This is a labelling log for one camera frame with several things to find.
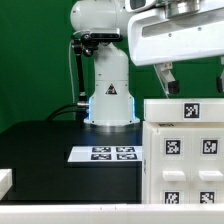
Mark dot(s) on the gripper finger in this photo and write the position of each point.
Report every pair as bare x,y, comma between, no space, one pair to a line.
220,80
169,83

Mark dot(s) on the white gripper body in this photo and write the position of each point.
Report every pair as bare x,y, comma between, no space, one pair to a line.
153,38

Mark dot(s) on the white block with marker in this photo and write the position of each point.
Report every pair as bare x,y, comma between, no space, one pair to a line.
184,110

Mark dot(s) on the white cabinet door panel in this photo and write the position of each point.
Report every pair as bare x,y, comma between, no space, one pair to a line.
170,166

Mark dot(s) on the white cabinet body box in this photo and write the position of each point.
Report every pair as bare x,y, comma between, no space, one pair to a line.
148,130

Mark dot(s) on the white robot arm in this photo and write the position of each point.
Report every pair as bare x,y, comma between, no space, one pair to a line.
111,104

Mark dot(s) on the white part at left edge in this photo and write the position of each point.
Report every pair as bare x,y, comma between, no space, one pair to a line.
5,181

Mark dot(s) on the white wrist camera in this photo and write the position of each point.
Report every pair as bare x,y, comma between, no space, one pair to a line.
142,5

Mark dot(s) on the grey depth camera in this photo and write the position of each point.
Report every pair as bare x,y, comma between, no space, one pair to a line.
105,34

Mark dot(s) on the white marker base plate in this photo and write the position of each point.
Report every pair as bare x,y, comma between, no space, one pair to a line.
84,154

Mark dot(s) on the white front table rail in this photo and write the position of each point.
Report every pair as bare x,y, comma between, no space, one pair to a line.
113,214

